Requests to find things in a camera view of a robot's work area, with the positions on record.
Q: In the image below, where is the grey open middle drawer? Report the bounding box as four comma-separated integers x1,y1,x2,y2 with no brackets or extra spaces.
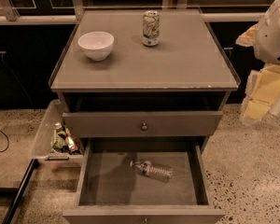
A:
78,137,209,206

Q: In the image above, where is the brown bottle in bin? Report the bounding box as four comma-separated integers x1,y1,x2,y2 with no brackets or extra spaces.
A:
65,129,79,154

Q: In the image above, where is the metal window railing frame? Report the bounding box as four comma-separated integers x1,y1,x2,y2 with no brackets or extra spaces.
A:
0,0,280,26

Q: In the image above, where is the grey top drawer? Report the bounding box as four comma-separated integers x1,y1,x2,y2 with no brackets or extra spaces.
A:
63,111,223,137

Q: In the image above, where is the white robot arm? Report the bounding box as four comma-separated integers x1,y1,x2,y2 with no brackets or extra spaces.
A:
236,0,280,125

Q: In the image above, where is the grey wooden drawer cabinet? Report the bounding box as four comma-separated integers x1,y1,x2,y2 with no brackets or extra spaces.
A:
48,8,242,224

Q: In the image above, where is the clear plastic water bottle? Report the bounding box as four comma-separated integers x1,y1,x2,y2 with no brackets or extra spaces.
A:
130,160,174,183

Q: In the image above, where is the white ceramic bowl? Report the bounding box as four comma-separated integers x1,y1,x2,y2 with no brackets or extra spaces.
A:
77,32,115,61

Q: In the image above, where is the green bottle in bin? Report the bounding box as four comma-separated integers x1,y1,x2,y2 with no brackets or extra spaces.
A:
52,122,66,152

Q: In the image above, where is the black cable on floor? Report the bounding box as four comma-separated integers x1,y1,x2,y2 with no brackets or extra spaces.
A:
0,122,10,153

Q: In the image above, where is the clear plastic storage bin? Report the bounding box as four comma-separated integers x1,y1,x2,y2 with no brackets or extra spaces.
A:
32,99,83,168

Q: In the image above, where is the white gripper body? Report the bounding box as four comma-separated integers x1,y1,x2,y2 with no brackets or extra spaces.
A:
254,14,280,64

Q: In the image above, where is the black floor rail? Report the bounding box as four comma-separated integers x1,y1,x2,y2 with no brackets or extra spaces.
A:
2,159,39,224

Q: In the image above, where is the grey bottom drawer front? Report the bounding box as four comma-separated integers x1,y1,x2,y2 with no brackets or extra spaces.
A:
63,205,225,224

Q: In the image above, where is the green white soda can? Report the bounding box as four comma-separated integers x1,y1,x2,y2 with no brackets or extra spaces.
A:
143,10,161,47

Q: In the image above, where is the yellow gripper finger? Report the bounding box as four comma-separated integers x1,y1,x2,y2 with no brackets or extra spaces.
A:
235,24,257,47
240,63,280,125

